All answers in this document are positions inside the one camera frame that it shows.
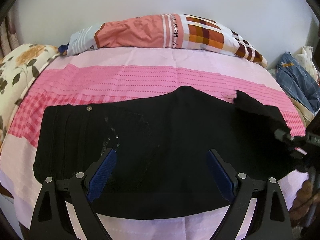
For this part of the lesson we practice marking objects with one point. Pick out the blue checked cloth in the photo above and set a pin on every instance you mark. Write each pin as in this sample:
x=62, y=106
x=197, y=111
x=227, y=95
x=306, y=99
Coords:
x=296, y=82

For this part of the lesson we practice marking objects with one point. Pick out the orange plaid bolster pillow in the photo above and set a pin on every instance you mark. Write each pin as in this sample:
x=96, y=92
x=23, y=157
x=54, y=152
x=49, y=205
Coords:
x=175, y=31

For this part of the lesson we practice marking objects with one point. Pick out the pink checked bed sheet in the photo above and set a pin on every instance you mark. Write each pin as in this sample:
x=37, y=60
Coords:
x=119, y=74

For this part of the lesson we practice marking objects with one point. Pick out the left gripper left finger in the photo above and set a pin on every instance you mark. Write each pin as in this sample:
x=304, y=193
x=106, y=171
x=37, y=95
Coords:
x=51, y=219

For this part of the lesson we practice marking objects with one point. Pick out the black denim pants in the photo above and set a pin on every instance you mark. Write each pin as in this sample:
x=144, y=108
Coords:
x=161, y=144

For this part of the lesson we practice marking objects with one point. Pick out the beige floral curtain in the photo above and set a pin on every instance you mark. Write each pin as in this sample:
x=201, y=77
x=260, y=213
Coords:
x=9, y=39

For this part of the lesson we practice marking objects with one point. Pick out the cream floral pillow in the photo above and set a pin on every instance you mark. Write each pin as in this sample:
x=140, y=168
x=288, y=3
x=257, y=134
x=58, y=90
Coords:
x=24, y=80

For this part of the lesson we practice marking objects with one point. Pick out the white floral cloth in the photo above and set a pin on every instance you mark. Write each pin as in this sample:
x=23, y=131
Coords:
x=304, y=58

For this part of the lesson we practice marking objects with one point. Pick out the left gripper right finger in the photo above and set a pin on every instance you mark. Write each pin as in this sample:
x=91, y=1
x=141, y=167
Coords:
x=270, y=218

